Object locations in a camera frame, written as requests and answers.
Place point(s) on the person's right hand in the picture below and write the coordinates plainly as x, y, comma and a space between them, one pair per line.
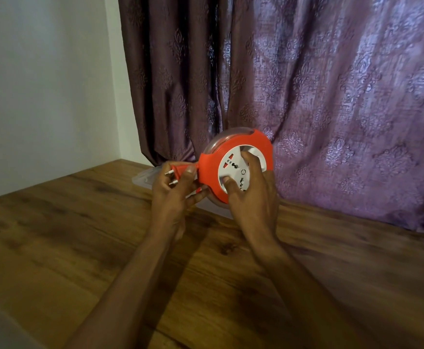
255, 210

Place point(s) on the person's left hand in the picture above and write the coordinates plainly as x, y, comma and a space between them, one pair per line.
168, 207

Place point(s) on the clear plastic storage box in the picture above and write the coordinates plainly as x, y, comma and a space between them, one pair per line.
219, 210

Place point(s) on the orange extension cord reel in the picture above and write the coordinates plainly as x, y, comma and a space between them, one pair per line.
212, 167

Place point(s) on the person's left forearm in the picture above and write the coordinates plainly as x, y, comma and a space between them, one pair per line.
124, 290

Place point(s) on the clear plastic box lid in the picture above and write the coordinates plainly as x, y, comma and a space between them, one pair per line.
144, 178

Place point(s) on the purple patterned curtain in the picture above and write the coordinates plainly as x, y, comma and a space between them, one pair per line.
306, 105

